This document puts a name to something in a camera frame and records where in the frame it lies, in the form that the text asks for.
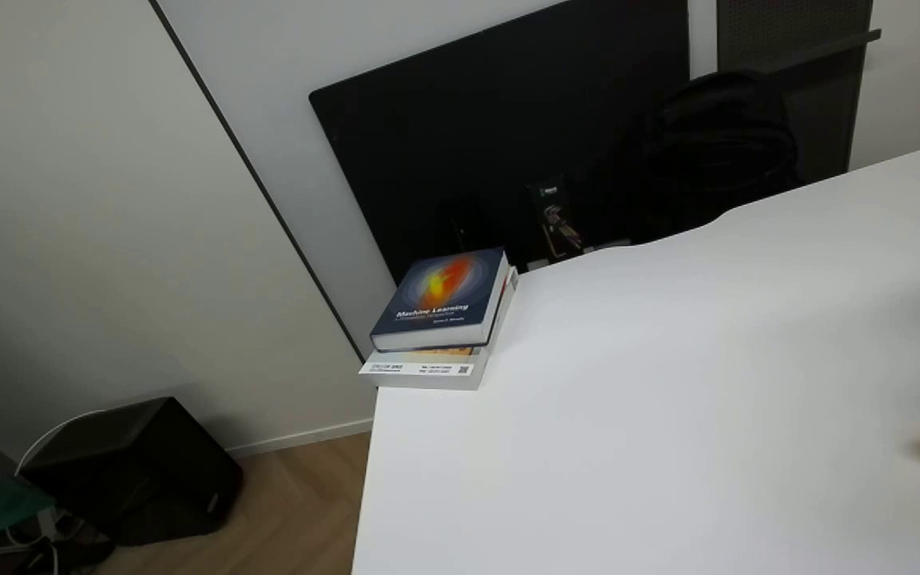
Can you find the black box speaker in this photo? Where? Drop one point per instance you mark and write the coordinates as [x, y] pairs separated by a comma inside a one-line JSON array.
[[142, 468]]

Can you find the white thick book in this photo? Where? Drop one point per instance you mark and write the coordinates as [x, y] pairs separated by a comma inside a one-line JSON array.
[[428, 367]]

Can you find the black flat board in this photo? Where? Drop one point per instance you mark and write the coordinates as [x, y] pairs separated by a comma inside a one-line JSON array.
[[462, 137]]

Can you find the dark vertical wall panel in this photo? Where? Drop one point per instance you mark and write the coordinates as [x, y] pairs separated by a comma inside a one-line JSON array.
[[798, 64]]

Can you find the blue book orange cover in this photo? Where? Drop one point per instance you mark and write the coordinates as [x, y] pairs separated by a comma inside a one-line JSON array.
[[442, 295]]

